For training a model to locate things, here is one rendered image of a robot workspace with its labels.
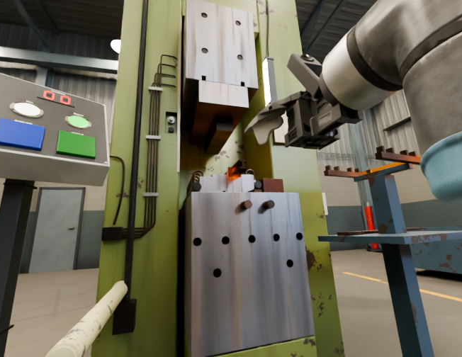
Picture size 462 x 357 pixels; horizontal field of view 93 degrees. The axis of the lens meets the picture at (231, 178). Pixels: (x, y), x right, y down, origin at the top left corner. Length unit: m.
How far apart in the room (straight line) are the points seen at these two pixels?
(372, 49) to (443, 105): 0.10
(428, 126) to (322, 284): 0.94
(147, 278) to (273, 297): 0.43
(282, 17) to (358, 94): 1.31
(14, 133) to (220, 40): 0.78
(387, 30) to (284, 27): 1.28
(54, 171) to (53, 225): 6.77
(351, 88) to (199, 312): 0.63
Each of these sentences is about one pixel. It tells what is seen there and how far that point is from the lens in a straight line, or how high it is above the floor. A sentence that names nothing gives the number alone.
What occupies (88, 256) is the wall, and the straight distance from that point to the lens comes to 7.09.
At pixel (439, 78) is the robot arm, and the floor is 0.89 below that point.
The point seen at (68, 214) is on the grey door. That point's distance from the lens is 7.28.
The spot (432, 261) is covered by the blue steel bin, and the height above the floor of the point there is 0.24.
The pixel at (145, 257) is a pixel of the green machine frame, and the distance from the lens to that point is 0.87.
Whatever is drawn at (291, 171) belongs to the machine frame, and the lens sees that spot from 1.06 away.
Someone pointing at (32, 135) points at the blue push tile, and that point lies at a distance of 0.64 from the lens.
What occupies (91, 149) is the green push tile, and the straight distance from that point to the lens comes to 0.64.
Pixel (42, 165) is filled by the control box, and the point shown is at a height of 0.95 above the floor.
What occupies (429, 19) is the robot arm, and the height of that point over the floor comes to 0.94.
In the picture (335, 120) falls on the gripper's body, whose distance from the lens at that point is 0.33.
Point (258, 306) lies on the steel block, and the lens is 0.75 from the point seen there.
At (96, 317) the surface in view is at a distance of 0.57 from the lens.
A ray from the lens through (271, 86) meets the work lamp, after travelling 1.17.
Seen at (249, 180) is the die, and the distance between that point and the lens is 0.80.
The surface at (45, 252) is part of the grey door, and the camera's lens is 7.42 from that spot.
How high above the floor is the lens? 0.79
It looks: 14 degrees up
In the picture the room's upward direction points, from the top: 2 degrees counter-clockwise
